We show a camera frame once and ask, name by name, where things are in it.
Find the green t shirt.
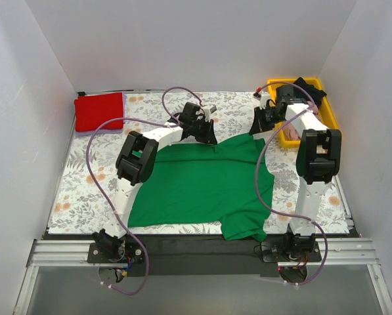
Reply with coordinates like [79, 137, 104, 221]
[128, 134, 274, 242]

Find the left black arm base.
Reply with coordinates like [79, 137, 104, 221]
[87, 229, 145, 284]

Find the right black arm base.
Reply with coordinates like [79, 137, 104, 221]
[254, 228, 323, 283]

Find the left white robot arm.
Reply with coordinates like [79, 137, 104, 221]
[85, 102, 217, 263]

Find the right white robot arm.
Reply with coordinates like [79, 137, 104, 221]
[249, 81, 342, 237]

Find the pink crumpled t shirt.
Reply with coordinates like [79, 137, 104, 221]
[283, 101, 326, 140]

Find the black crumpled t shirt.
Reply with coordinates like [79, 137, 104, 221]
[294, 77, 327, 108]

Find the yellow plastic bin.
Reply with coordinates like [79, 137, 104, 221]
[267, 77, 338, 149]

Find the red folded t shirt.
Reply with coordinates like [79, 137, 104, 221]
[74, 93, 125, 133]

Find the floral patterned table mat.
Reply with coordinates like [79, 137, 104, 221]
[47, 91, 351, 236]

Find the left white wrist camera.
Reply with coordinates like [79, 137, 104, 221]
[200, 105, 217, 122]

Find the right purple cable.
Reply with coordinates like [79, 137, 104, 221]
[253, 81, 330, 287]

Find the purple cable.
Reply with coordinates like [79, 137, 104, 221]
[253, 81, 330, 287]
[85, 86, 213, 295]

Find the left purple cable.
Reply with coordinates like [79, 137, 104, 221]
[85, 86, 213, 295]

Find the aluminium frame rail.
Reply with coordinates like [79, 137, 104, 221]
[14, 235, 392, 314]

